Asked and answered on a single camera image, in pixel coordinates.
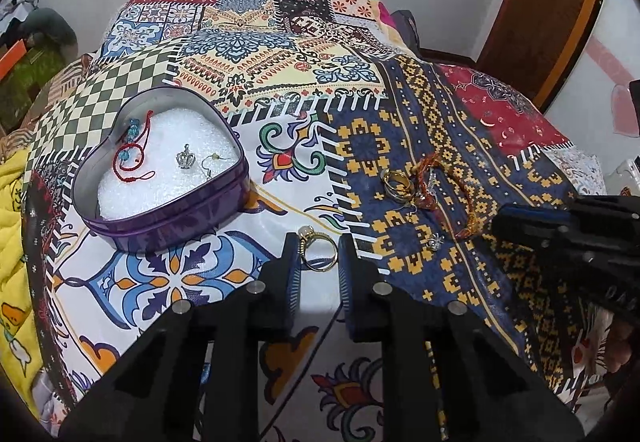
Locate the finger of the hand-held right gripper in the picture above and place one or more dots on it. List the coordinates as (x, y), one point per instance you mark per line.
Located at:
(530, 217)

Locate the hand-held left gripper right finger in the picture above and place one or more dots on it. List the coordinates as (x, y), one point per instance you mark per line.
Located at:
(345, 284)

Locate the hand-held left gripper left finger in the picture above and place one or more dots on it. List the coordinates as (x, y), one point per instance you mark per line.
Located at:
(293, 293)

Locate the purple heart-shaped tin box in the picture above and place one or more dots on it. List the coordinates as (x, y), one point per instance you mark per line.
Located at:
(165, 222)

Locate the person's right hand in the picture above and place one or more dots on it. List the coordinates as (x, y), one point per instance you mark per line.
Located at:
(621, 347)

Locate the small silver charm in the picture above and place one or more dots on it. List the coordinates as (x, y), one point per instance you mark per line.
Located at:
(435, 242)

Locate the silver hook earring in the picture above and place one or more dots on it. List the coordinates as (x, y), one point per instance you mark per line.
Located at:
(411, 209)

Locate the gold band rings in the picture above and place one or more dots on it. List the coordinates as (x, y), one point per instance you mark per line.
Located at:
(398, 184)

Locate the pearl hook earring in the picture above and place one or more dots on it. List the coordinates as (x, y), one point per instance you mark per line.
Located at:
(210, 162)

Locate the silver crown pendant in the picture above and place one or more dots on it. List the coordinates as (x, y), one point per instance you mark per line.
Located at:
(185, 158)

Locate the white foam padding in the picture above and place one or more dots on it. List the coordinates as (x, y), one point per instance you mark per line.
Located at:
(165, 157)

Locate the dark cloth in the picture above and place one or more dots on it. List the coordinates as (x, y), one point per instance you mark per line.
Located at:
(405, 29)

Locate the patchwork patterned tablecloth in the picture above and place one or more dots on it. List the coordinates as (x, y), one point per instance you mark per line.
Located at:
(300, 52)

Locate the yellow cartoon blanket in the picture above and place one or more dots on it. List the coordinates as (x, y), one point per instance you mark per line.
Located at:
(15, 232)

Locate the grey green cloth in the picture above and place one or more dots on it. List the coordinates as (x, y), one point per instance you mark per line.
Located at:
(50, 24)

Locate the orange box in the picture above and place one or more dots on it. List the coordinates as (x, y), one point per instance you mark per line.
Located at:
(11, 59)

